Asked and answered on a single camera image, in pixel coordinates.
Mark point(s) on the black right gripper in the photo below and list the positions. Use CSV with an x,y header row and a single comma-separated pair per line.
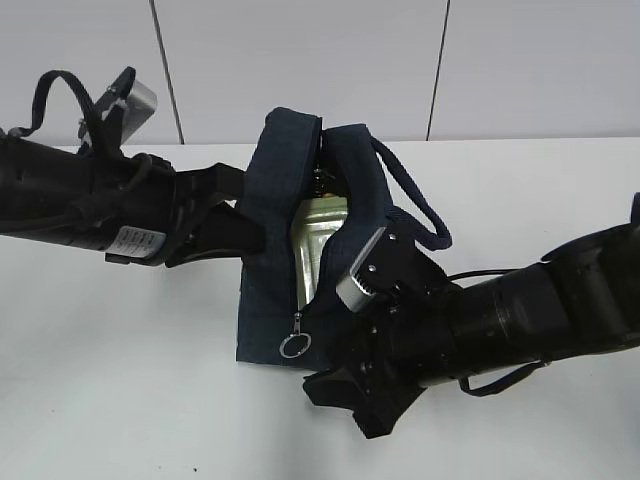
x,y
403,342

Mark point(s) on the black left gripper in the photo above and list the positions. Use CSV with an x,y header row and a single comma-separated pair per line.
x,y
204,225

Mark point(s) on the green ribbed pouch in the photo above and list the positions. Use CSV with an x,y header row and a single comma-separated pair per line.
x,y
316,220

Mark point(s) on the dark blue fabric bag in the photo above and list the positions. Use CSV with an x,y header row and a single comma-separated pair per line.
x,y
319,194

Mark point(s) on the metal zipper pull with ring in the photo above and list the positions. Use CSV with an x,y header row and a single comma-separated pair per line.
x,y
297,342

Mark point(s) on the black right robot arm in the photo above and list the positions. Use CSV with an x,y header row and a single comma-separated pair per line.
x,y
580,299

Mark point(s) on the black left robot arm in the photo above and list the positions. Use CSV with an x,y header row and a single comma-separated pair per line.
x,y
133,210

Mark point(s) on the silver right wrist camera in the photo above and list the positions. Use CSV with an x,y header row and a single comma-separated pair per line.
x,y
351,289

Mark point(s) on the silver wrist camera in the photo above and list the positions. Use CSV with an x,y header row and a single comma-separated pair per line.
x,y
126,105
351,289

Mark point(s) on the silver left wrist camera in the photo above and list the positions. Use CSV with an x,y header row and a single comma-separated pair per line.
x,y
126,105

